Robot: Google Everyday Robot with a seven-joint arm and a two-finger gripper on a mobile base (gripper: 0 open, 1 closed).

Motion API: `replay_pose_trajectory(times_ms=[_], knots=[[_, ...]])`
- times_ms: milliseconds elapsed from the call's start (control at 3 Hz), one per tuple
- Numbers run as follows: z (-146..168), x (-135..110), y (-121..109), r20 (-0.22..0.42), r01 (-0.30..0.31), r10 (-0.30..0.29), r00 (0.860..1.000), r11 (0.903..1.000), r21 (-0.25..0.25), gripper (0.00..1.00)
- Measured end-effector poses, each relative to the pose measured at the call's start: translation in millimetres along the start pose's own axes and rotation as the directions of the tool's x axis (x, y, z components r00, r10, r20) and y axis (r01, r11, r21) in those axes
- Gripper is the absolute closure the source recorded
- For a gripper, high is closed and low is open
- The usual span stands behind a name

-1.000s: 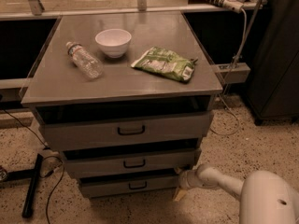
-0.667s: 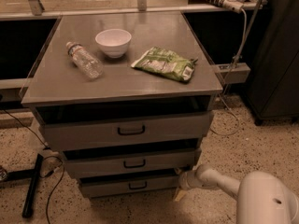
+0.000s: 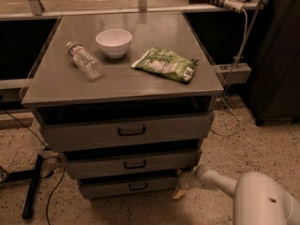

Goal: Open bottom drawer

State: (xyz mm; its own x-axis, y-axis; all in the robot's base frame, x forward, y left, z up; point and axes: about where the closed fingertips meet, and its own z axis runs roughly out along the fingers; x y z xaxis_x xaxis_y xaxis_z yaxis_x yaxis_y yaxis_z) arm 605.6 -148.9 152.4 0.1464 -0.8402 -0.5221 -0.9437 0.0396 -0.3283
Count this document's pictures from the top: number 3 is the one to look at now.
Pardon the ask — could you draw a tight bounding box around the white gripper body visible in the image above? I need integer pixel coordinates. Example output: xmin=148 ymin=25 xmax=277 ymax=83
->
xmin=179 ymin=170 xmax=203 ymax=190

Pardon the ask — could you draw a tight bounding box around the grey drawer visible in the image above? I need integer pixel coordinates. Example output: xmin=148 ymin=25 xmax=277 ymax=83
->
xmin=79 ymin=170 xmax=179 ymax=199
xmin=41 ymin=112 xmax=214 ymax=152
xmin=66 ymin=149 xmax=202 ymax=179

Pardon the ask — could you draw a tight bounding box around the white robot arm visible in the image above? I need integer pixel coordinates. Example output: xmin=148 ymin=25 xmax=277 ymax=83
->
xmin=172 ymin=165 xmax=300 ymax=225

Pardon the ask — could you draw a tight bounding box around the grey drawer cabinet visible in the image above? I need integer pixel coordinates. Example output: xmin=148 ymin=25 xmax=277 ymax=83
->
xmin=19 ymin=11 xmax=225 ymax=201

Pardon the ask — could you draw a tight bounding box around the green chip bag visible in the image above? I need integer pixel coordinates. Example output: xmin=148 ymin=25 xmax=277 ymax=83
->
xmin=131 ymin=47 xmax=198 ymax=83

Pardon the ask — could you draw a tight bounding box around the dark cabinet at right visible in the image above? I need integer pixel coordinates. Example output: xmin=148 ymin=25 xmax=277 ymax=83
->
xmin=245 ymin=0 xmax=300 ymax=127

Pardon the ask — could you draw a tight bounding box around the clear plastic water bottle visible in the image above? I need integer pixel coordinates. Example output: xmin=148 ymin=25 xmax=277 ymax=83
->
xmin=67 ymin=41 xmax=104 ymax=80

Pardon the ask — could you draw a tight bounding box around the white ceramic bowl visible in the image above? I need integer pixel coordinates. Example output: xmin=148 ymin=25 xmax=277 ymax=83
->
xmin=96 ymin=29 xmax=132 ymax=58

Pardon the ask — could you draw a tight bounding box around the black floor stand leg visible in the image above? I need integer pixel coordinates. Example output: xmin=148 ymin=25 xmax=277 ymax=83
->
xmin=0 ymin=155 xmax=44 ymax=219

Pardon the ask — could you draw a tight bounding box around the grey metal rail bracket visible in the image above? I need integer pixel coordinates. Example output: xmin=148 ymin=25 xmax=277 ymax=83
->
xmin=213 ymin=63 xmax=251 ymax=86

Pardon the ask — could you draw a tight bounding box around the black floor cable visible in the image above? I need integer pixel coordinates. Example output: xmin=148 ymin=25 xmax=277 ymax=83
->
xmin=0 ymin=108 xmax=66 ymax=225

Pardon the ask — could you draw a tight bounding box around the white cable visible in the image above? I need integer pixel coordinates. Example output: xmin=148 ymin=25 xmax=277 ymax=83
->
xmin=210 ymin=8 xmax=249 ymax=138

